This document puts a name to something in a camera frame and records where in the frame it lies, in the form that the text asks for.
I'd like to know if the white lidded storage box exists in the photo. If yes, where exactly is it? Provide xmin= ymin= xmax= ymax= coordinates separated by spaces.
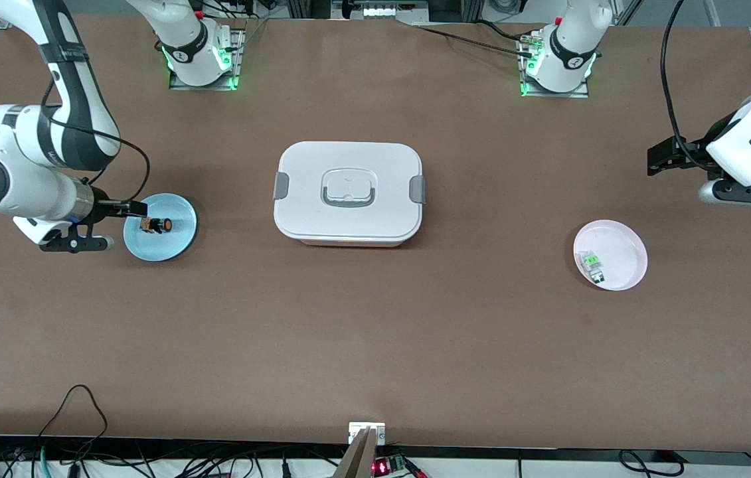
xmin=273 ymin=141 xmax=426 ymax=248

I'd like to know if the light blue round plate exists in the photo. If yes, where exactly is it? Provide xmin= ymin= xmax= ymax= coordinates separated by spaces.
xmin=123 ymin=193 xmax=198 ymax=262

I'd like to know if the pale pink round plate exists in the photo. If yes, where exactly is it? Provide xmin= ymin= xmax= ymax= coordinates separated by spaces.
xmin=572 ymin=219 xmax=649 ymax=291

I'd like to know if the aluminium equipment rack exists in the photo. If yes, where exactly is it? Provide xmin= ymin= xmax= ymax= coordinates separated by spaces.
xmin=286 ymin=0 xmax=482 ymax=24

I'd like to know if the circuit board with red display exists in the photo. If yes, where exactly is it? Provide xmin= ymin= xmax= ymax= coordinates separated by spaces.
xmin=371 ymin=454 xmax=410 ymax=476

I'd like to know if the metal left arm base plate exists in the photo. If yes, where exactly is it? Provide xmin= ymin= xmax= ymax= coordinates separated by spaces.
xmin=520 ymin=30 xmax=590 ymax=99

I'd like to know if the green push-button switch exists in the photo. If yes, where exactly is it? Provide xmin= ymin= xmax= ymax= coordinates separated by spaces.
xmin=580 ymin=250 xmax=606 ymax=284

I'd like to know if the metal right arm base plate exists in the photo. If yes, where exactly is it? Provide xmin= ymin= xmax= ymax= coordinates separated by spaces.
xmin=169 ymin=27 xmax=246 ymax=92

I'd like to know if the black looped table-edge cable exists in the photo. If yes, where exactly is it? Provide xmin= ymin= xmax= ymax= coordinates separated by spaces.
xmin=39 ymin=384 xmax=109 ymax=459

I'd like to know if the black cable across table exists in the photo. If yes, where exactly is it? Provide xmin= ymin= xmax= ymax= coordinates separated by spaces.
xmin=413 ymin=23 xmax=535 ymax=55

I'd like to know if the black coiled floor cable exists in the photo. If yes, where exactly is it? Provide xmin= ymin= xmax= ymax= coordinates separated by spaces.
xmin=618 ymin=449 xmax=681 ymax=477

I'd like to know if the small white mount bracket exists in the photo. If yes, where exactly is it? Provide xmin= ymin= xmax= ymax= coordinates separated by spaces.
xmin=349 ymin=422 xmax=386 ymax=445

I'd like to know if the grey metal camera beam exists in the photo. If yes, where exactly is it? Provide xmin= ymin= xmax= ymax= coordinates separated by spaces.
xmin=334 ymin=427 xmax=380 ymax=478

